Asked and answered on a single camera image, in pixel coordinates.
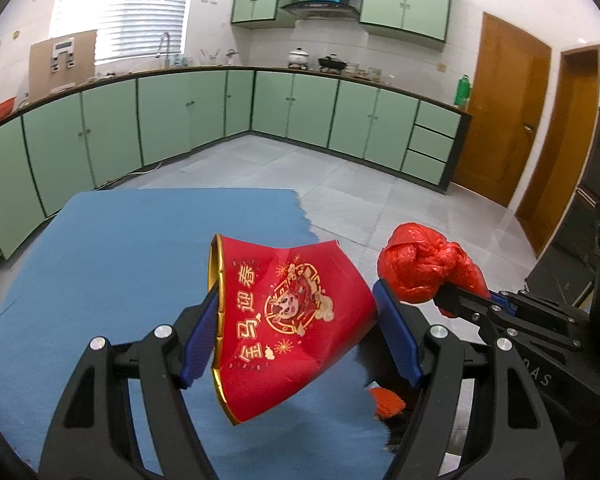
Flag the red plastic bag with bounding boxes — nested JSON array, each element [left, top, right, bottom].
[[372, 222, 492, 304]]

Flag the orange foam fruit net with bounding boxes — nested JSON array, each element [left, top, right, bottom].
[[368, 387, 406, 420]]

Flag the red festive paper cup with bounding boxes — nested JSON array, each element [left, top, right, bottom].
[[208, 235, 377, 425]]

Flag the black trash bin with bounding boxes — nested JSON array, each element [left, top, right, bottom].
[[355, 326, 420, 454]]

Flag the green lower kitchen cabinets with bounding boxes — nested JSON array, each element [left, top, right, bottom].
[[0, 67, 470, 261]]

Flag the kitchen faucet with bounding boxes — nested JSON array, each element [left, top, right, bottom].
[[156, 32, 171, 68]]

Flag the black glass cabinet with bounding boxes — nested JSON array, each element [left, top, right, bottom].
[[526, 110, 600, 307]]

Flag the blue scalloped table mat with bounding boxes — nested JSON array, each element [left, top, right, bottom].
[[0, 188, 392, 479]]

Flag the wooden door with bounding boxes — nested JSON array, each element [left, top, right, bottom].
[[516, 44, 600, 256], [453, 13, 552, 206]]

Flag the green bottle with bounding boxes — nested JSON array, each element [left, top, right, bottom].
[[454, 75, 471, 110]]

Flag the black wok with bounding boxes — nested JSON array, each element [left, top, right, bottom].
[[318, 55, 347, 75]]

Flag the white cooking pot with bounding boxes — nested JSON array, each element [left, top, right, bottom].
[[287, 47, 310, 70]]

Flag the brown cardboard board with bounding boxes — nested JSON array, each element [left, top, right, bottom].
[[29, 29, 97, 102]]

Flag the range hood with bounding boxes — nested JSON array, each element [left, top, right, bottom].
[[282, 0, 360, 21]]

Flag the window blinds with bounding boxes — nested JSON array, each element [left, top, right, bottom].
[[50, 0, 189, 63]]

